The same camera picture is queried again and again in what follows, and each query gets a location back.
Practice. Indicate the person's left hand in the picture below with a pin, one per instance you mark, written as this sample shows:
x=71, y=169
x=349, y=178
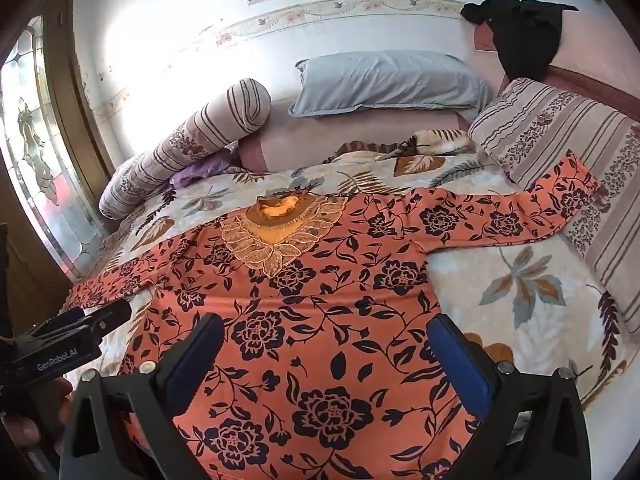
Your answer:
x=65, y=402

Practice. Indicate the purple cloth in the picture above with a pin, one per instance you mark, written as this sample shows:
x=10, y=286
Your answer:
x=200, y=172

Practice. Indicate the striped floral pillow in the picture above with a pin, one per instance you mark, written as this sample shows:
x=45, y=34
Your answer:
x=550, y=125

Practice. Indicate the black cloth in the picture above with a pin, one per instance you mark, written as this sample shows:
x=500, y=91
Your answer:
x=525, y=35

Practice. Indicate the orange floral blouse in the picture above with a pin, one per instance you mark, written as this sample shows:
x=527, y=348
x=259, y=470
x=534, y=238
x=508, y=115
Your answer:
x=325, y=310

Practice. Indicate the pink headboard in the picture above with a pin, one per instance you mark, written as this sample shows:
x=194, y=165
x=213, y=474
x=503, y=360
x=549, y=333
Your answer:
x=600, y=50

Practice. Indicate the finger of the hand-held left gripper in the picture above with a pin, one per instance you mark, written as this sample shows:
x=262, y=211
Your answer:
x=70, y=316
x=112, y=315

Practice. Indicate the grey pillow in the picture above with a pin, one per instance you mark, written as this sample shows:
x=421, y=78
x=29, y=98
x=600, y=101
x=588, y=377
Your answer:
x=385, y=82

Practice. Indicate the stained glass window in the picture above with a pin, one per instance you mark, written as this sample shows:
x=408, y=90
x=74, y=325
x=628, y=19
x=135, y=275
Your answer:
x=35, y=150

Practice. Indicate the pink bed cover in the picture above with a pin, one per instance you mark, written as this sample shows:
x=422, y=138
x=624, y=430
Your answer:
x=350, y=130

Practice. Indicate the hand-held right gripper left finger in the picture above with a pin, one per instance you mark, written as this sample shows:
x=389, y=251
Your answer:
x=192, y=360

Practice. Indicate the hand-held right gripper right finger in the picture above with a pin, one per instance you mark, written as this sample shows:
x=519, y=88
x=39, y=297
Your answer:
x=460, y=360

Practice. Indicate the striped bolster pillow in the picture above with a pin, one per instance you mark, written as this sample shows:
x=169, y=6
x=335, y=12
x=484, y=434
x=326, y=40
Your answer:
x=200, y=135

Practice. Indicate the leaf print blanket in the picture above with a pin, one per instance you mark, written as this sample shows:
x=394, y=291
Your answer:
x=525, y=280

